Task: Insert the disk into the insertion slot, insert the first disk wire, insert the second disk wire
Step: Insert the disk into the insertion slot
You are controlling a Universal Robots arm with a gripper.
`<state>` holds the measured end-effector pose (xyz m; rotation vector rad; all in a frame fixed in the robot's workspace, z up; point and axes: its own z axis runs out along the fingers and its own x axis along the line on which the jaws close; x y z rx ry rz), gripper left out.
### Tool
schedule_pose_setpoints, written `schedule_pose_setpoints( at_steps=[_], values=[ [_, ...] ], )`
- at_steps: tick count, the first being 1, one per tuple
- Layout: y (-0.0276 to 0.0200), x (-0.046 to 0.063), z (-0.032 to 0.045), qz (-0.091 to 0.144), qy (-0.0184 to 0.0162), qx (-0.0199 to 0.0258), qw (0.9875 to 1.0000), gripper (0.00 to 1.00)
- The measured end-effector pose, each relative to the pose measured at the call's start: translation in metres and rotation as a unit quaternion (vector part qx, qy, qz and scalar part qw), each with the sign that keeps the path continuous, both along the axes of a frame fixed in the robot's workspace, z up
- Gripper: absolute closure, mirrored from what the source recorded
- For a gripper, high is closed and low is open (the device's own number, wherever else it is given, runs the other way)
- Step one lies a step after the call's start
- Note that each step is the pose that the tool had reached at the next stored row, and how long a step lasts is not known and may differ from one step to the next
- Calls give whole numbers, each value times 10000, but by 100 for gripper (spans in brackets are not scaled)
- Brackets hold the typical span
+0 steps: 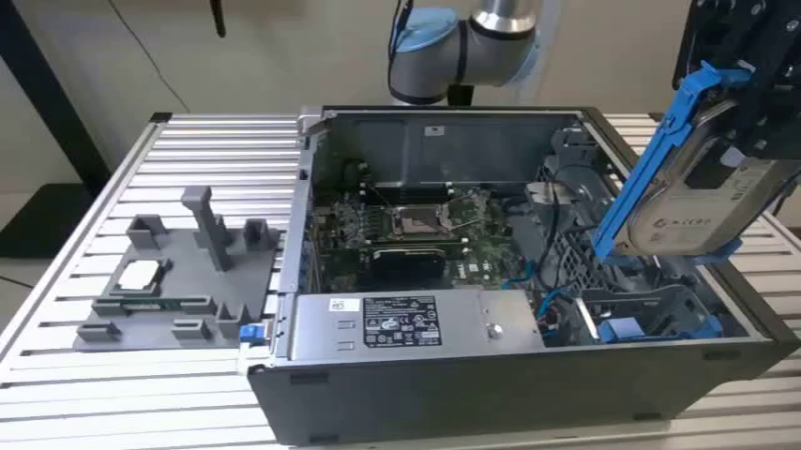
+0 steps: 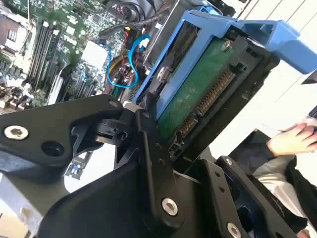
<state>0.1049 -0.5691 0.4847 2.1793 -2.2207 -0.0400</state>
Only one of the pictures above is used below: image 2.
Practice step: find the hard disk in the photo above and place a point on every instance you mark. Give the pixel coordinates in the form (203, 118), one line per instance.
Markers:
(198, 99)

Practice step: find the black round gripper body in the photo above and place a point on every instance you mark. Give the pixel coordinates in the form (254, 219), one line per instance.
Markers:
(111, 205)

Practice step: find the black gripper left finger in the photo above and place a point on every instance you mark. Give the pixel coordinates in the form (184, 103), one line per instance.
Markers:
(37, 124)

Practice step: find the person's bare hand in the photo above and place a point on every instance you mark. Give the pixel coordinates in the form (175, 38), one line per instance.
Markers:
(292, 140)

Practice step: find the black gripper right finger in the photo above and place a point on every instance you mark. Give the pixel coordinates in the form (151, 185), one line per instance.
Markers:
(223, 203)

